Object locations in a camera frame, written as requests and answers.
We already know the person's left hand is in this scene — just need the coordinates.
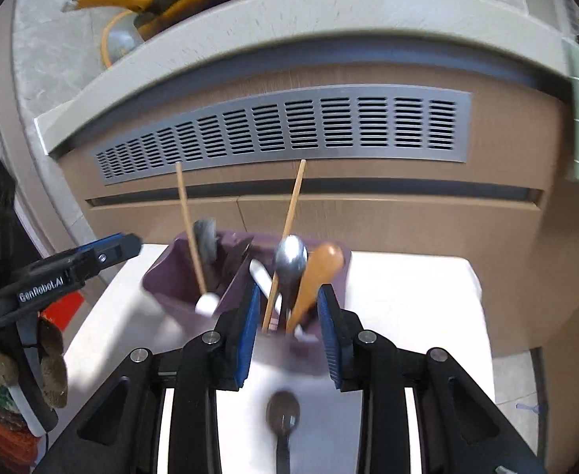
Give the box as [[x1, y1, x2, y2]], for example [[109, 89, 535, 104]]
[[38, 316, 69, 410]]

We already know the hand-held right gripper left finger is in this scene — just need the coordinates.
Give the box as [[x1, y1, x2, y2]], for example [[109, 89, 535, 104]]
[[32, 284, 263, 474]]

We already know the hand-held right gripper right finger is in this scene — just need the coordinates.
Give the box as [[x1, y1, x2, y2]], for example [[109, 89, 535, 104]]
[[316, 284, 549, 474]]

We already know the yellow-handled black pan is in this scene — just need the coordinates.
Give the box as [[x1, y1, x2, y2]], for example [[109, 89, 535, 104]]
[[61, 0, 265, 43]]

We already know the spoon with white ball end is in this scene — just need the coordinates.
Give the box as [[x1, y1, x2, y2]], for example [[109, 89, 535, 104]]
[[194, 292, 220, 317]]

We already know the dark brown spoon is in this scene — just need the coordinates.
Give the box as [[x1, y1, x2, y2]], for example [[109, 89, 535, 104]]
[[266, 390, 301, 474]]

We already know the wooden spoon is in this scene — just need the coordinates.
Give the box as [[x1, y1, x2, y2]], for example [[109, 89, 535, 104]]
[[286, 242, 346, 334]]

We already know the red plastic item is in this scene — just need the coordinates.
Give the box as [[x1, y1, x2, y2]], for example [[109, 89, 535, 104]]
[[43, 290, 84, 324]]

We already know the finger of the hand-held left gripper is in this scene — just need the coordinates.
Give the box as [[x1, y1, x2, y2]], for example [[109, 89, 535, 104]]
[[0, 232, 143, 337]]

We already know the metal spoon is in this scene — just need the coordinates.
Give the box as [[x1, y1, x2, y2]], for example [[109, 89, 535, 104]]
[[274, 234, 310, 331]]

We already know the wooden chopstick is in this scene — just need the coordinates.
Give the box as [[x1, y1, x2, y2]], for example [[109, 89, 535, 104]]
[[261, 159, 307, 331], [175, 162, 209, 298]]

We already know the white plastic utensil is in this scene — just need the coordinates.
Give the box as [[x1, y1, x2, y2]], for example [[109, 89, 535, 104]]
[[248, 259, 283, 314]]

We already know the glass lid with yellow rim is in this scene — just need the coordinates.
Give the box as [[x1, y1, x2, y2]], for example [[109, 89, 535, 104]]
[[101, 10, 139, 70]]

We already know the purple utensil holder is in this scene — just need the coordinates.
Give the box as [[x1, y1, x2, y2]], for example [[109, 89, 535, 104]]
[[141, 229, 353, 356]]

